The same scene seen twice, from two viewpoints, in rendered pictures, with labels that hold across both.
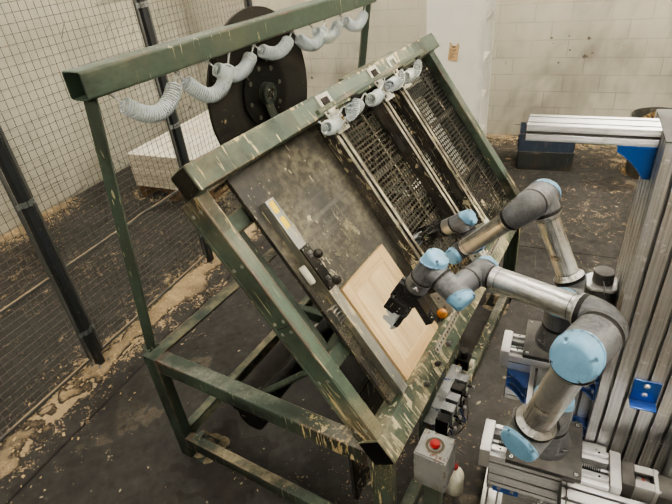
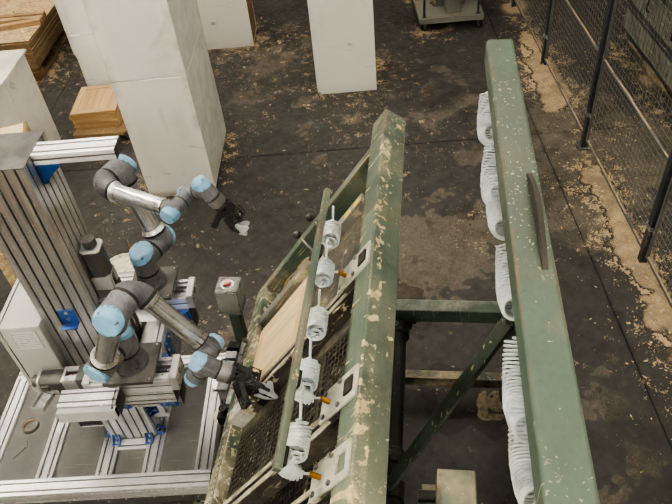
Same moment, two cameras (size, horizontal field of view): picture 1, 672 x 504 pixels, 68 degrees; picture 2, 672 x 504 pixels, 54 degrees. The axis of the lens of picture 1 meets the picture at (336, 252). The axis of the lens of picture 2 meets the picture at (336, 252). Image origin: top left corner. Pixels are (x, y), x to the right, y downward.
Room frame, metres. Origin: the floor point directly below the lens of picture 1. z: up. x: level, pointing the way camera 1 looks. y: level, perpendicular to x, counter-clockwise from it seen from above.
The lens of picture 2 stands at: (3.59, -0.70, 3.36)
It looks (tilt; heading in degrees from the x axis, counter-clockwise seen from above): 43 degrees down; 157
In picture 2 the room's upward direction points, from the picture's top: 7 degrees counter-clockwise
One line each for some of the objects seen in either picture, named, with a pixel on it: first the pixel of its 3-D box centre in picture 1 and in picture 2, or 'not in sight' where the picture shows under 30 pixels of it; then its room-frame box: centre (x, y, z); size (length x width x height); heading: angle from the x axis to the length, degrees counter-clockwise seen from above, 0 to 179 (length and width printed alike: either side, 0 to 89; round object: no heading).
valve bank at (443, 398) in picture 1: (454, 397); (230, 383); (1.53, -0.46, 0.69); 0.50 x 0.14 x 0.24; 147
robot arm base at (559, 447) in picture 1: (547, 430); (149, 275); (1.02, -0.62, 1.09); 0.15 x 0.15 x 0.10
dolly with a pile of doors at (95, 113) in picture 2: not in sight; (105, 113); (-2.43, -0.35, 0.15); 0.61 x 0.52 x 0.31; 153
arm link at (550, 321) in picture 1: (561, 308); (119, 340); (1.47, -0.84, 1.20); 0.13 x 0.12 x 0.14; 134
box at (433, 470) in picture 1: (434, 460); (230, 296); (1.12, -0.28, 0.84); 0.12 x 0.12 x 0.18; 57
